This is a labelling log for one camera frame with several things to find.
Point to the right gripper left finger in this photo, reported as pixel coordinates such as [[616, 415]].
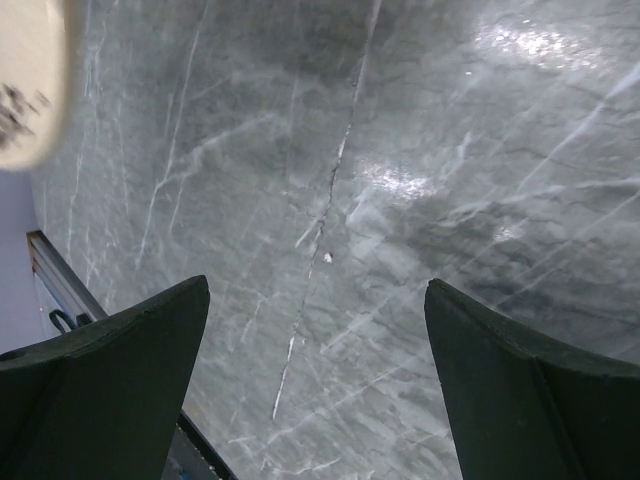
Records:
[[102, 401]]

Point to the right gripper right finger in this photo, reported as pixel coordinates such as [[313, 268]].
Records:
[[522, 405]]

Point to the cream plate with black patch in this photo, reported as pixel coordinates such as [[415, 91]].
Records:
[[39, 40]]

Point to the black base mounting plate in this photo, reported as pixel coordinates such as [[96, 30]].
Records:
[[191, 457]]

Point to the aluminium rail frame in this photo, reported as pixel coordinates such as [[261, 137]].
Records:
[[65, 302]]

